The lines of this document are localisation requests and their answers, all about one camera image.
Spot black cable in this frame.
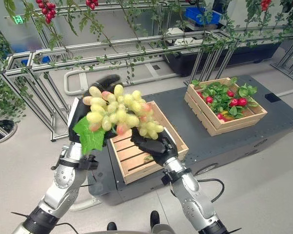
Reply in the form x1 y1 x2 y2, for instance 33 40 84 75
196 178 225 203

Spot dark grey mobile platform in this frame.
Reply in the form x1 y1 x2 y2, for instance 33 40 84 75
86 74 293 206

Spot blue plastic bin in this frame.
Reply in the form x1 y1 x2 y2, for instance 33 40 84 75
184 6 221 26

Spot empty wooden crate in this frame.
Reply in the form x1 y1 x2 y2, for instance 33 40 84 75
106 100 190 185

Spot black planter box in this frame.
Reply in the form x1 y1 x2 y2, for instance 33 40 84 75
164 41 282 78

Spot round silver floor base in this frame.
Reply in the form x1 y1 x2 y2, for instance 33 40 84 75
0 118 18 144

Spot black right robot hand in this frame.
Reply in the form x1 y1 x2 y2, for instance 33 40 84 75
130 127 179 167

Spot red fruit sprigs with leaves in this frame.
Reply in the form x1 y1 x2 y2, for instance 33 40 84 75
191 77 259 121

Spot wooden crate with fruit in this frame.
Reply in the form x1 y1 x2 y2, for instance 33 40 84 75
184 77 268 137

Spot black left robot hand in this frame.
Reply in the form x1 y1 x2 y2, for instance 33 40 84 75
67 74 124 148

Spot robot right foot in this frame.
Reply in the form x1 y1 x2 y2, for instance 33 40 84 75
150 210 160 230

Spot aluminium frame trellis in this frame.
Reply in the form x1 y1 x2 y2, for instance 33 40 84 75
0 0 293 142

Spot red cherry tomato cluster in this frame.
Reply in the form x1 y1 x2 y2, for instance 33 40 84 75
35 0 57 24
260 0 273 12
85 0 99 10

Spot green grape bunch with leaf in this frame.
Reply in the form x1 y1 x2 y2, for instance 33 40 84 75
73 84 164 155

